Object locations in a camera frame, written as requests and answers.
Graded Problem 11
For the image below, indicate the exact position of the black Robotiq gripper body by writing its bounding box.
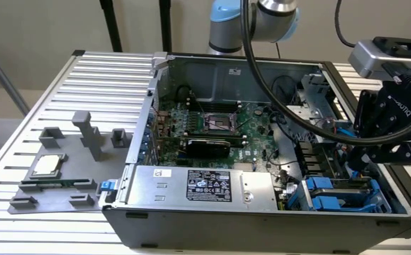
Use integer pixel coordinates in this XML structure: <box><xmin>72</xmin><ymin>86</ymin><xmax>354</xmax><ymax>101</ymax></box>
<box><xmin>374</xmin><ymin>37</ymin><xmax>411</xmax><ymax>143</ymax></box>

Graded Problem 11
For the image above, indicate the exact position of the hard disk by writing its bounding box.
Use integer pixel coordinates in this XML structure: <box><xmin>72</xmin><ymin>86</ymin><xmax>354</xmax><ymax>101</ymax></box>
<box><xmin>306</xmin><ymin>176</ymin><xmax>375</xmax><ymax>191</ymax></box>

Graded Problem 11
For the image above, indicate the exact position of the grey disk bay cage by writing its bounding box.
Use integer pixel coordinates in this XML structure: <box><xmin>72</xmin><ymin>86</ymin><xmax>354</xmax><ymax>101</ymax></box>
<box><xmin>299</xmin><ymin>174</ymin><xmax>395</xmax><ymax>214</ymax></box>

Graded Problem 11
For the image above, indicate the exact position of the silver metal drive cage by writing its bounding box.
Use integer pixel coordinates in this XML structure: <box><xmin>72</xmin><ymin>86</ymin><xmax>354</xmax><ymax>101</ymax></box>
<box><xmin>282</xmin><ymin>73</ymin><xmax>353</xmax><ymax>145</ymax></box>

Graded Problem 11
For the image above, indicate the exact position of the black plastic air shroud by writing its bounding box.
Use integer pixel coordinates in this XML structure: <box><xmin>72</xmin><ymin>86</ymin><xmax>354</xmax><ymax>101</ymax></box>
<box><xmin>295</xmin><ymin>140</ymin><xmax>335</xmax><ymax>176</ymax></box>

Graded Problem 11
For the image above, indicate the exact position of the green motherboard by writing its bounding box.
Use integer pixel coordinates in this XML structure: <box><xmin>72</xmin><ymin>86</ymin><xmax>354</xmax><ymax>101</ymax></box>
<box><xmin>151</xmin><ymin>100</ymin><xmax>294</xmax><ymax>174</ymax></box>

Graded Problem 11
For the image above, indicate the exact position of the small finned heatsink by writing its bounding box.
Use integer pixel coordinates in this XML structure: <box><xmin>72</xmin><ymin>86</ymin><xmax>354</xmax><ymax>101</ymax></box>
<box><xmin>233</xmin><ymin>162</ymin><xmax>257</xmax><ymax>173</ymax></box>

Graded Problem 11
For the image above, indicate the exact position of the CPU socket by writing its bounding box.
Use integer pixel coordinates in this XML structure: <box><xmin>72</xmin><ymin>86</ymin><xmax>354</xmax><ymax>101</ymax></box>
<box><xmin>198</xmin><ymin>112</ymin><xmax>245</xmax><ymax>134</ymax></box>

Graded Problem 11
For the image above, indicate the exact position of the black RAM slot bank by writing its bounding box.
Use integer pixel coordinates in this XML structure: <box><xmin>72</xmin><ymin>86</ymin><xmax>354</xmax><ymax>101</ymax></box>
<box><xmin>190</xmin><ymin>101</ymin><xmax>242</xmax><ymax>113</ymax></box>
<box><xmin>182</xmin><ymin>131</ymin><xmax>245</xmax><ymax>139</ymax></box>

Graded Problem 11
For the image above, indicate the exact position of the black graphics card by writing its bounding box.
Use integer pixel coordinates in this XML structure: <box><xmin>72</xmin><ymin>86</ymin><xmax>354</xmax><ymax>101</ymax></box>
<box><xmin>179</xmin><ymin>137</ymin><xmax>246</xmax><ymax>160</ymax></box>

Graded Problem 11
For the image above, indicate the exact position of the black open PC case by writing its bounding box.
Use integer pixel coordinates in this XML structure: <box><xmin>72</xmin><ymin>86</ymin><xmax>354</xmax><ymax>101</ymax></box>
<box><xmin>100</xmin><ymin>52</ymin><xmax>411</xmax><ymax>249</ymax></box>

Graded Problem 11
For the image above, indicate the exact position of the silver power supply unit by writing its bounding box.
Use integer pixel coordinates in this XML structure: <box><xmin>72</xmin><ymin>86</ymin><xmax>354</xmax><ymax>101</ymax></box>
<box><xmin>125</xmin><ymin>165</ymin><xmax>281</xmax><ymax>211</ymax></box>

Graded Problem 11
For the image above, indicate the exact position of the black stand pole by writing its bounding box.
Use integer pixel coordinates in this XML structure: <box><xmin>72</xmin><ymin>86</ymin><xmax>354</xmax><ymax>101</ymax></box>
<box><xmin>159</xmin><ymin>0</ymin><xmax>174</xmax><ymax>53</ymax></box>
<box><xmin>99</xmin><ymin>0</ymin><xmax>123</xmax><ymax>53</ymax></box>

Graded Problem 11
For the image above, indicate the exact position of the blue case latch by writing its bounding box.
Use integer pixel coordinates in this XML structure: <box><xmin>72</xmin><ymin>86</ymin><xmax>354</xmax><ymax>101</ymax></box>
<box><xmin>99</xmin><ymin>180</ymin><xmax>118</xmax><ymax>193</ymax></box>

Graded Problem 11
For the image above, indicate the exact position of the grey parts rack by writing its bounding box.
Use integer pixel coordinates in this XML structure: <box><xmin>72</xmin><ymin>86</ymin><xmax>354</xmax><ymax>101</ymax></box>
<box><xmin>7</xmin><ymin>111</ymin><xmax>135</xmax><ymax>215</ymax></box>

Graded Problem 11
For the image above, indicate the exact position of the green RAM stick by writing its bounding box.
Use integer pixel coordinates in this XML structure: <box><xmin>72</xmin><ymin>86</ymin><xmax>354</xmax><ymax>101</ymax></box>
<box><xmin>20</xmin><ymin>180</ymin><xmax>90</xmax><ymax>187</ymax></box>

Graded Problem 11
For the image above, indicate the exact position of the silver CPU chip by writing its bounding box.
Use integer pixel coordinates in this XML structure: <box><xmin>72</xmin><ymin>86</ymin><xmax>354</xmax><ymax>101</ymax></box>
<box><xmin>31</xmin><ymin>155</ymin><xmax>63</xmax><ymax>175</ymax></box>

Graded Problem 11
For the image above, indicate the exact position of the grey metal pole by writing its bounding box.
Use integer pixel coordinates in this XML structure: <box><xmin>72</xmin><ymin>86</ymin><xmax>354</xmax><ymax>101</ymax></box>
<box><xmin>0</xmin><ymin>35</ymin><xmax>30</xmax><ymax>115</ymax></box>

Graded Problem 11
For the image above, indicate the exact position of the blue data wire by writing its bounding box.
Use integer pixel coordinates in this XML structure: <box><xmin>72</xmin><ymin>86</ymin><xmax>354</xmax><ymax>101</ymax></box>
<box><xmin>335</xmin><ymin>126</ymin><xmax>362</xmax><ymax>138</ymax></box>

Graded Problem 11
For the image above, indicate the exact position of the thin red black wire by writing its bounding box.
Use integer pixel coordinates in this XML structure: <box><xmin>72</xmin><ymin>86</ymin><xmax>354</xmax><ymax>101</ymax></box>
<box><xmin>314</xmin><ymin>117</ymin><xmax>338</xmax><ymax>133</ymax></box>

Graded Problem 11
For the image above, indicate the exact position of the black looped wire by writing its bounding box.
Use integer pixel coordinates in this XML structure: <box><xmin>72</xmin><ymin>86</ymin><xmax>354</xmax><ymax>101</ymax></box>
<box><xmin>270</xmin><ymin>75</ymin><xmax>299</xmax><ymax>107</ymax></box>

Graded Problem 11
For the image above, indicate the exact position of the blue disk caddy handle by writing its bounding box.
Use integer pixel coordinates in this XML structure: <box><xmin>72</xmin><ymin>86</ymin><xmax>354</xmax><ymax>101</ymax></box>
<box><xmin>313</xmin><ymin>195</ymin><xmax>342</xmax><ymax>211</ymax></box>

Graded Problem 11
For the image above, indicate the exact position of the thick black camera cable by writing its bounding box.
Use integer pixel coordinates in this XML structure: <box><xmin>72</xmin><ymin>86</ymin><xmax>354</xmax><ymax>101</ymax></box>
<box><xmin>239</xmin><ymin>0</ymin><xmax>411</xmax><ymax>146</ymax></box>

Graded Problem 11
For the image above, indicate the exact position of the thin black motherboard wire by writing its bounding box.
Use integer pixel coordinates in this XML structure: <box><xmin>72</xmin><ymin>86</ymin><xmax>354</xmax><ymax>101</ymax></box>
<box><xmin>265</xmin><ymin>150</ymin><xmax>293</xmax><ymax>171</ymax></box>

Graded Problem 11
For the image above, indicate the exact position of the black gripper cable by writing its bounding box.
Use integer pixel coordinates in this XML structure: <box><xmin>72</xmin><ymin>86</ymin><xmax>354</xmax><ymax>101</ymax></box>
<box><xmin>334</xmin><ymin>0</ymin><xmax>358</xmax><ymax>49</ymax></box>

